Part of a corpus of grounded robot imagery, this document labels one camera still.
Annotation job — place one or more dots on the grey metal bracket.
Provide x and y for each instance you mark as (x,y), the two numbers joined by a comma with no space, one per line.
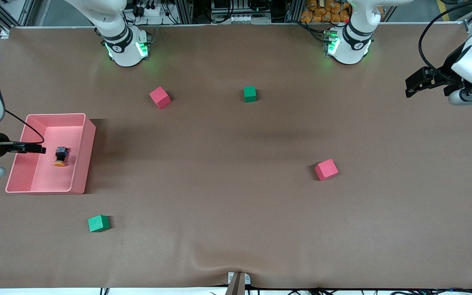
(248,278)

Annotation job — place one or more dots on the pink plastic bin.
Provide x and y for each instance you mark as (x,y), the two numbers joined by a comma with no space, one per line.
(51,172)

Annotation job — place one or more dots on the pile of orange objects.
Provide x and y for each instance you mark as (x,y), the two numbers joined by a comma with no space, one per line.
(326,12)

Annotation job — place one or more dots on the green foam cube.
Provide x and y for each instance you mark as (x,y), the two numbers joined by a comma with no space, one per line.
(98,223)
(250,94)

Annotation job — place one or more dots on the white connector strip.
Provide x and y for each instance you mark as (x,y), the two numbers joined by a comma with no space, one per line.
(240,18)

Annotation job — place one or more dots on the orange and black push button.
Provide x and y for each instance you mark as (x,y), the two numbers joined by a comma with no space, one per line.
(60,157)

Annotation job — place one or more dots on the brown table mat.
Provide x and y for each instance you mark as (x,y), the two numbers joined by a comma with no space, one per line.
(236,225)

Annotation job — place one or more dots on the white power strip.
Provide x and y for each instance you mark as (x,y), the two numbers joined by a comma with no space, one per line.
(150,11)

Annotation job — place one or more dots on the pink foam cube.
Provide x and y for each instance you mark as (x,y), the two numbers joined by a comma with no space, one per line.
(160,97)
(326,169)

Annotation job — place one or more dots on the brown camera pole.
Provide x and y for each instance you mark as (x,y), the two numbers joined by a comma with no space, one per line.
(236,287)

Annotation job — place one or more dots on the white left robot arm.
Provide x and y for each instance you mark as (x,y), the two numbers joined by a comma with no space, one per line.
(352,45)

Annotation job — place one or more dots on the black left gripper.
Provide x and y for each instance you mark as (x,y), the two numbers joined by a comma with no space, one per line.
(452,64)

